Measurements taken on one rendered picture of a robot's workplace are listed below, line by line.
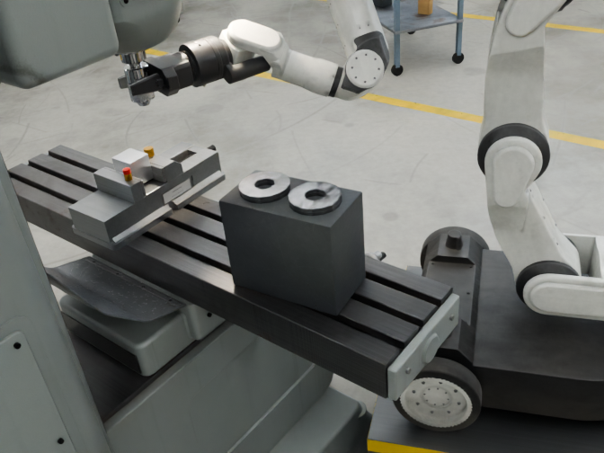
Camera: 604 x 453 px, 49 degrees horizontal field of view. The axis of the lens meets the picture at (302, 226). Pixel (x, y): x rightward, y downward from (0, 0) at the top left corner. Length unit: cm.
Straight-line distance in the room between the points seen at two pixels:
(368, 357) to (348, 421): 86
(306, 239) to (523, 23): 56
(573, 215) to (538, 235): 164
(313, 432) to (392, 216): 143
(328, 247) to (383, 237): 188
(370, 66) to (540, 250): 56
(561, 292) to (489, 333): 20
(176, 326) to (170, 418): 21
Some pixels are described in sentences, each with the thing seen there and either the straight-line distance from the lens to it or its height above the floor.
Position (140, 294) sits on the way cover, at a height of 85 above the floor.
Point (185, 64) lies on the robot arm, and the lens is 132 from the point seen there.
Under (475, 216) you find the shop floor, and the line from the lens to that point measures 310.
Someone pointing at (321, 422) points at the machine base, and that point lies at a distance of 193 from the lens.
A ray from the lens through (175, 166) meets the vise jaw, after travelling 148.
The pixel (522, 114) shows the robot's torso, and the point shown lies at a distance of 140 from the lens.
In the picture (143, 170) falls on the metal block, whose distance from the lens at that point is 147.
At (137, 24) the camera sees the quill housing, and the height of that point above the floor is 137.
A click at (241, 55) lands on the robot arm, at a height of 124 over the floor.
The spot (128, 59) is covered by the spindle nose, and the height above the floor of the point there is 129.
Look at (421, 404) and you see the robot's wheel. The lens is 161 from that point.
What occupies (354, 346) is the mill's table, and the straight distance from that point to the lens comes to 109.
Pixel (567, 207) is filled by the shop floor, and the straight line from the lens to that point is 323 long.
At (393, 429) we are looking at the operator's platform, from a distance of 165.
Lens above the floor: 168
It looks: 33 degrees down
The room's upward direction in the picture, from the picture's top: 6 degrees counter-clockwise
